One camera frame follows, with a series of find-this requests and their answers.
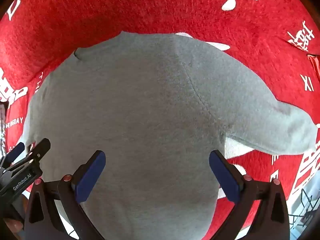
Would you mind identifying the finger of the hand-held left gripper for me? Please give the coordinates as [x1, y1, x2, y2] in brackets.
[25, 138, 51, 164]
[0, 142, 26, 169]

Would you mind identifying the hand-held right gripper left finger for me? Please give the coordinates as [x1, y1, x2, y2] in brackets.
[24, 150, 106, 240]

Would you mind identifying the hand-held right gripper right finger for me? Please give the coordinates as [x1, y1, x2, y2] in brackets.
[209, 149, 291, 240]

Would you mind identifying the grey sweatshirt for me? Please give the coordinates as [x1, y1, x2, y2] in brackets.
[23, 31, 317, 240]

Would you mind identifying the person's left hand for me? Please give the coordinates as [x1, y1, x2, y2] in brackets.
[2, 195, 28, 240]

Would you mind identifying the red printed blanket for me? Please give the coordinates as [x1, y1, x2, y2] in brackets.
[0, 0, 320, 239]

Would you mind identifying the black wire rack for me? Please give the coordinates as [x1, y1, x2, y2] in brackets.
[287, 187, 320, 232]

